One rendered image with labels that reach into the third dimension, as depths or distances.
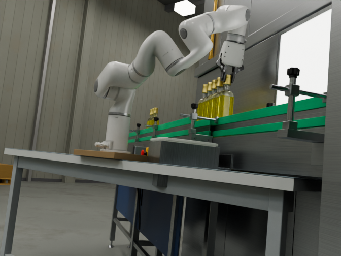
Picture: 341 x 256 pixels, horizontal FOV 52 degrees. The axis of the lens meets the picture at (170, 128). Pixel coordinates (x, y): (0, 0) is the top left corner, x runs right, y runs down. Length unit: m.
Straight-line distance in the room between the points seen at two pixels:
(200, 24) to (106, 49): 9.34
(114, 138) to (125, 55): 9.67
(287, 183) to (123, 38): 10.35
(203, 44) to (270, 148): 0.44
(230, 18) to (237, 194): 0.69
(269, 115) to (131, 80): 0.54
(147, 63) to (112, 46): 9.46
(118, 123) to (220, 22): 0.56
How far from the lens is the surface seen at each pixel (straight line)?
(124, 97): 1.46
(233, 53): 1.55
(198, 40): 1.28
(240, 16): 1.44
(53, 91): 9.42
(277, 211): 0.99
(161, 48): 1.29
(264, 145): 1.12
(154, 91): 11.83
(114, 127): 1.44
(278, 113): 1.11
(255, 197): 1.02
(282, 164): 1.04
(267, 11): 1.72
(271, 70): 1.50
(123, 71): 1.36
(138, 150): 2.06
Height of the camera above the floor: 0.75
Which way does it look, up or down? 6 degrees up
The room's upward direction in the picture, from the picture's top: 6 degrees clockwise
